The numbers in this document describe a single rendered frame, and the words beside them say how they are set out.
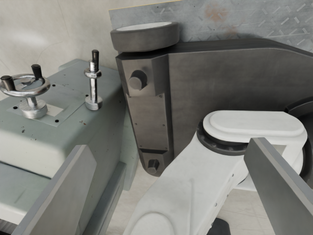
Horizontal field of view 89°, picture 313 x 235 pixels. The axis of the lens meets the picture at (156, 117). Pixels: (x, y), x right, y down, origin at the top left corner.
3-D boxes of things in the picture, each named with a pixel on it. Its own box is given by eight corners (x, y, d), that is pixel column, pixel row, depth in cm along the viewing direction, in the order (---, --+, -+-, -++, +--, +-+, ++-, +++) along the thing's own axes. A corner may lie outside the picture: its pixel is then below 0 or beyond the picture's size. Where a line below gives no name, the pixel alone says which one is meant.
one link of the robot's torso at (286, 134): (290, 105, 39) (323, 143, 29) (267, 160, 50) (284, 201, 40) (202, 104, 44) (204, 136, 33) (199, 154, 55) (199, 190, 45)
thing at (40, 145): (79, 58, 93) (-45, 116, 46) (131, 73, 92) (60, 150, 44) (86, 148, 142) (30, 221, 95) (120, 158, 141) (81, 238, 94)
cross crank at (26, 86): (21, 58, 49) (-22, 72, 39) (57, 69, 48) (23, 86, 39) (34, 101, 58) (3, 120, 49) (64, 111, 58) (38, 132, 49)
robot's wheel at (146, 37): (181, 19, 52) (174, 26, 36) (181, 36, 55) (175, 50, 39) (124, 25, 56) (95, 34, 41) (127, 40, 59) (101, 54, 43)
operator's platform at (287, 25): (314, -17, 68) (415, -32, 37) (268, 115, 107) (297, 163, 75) (140, 6, 86) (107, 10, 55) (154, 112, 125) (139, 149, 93)
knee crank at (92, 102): (88, 46, 52) (77, 51, 47) (105, 51, 51) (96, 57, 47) (91, 102, 65) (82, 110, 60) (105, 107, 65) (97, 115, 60)
